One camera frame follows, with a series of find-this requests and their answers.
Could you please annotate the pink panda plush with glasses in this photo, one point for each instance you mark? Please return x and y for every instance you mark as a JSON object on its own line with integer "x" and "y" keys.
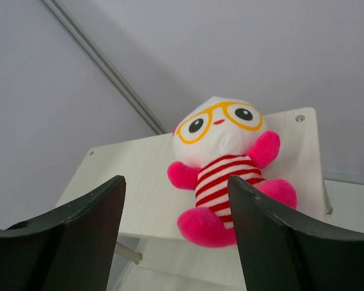
{"x": 220, "y": 138}

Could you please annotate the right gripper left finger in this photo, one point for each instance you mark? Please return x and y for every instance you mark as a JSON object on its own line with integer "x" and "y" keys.
{"x": 68, "y": 248}

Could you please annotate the white two-tier shelf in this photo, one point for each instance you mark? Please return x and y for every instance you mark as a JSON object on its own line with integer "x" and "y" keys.
{"x": 152, "y": 205}

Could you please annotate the wall corner metal strip left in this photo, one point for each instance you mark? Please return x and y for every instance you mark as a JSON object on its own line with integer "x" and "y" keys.
{"x": 59, "y": 11}

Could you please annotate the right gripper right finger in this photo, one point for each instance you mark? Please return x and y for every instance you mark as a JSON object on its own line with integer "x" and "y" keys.
{"x": 283, "y": 249}

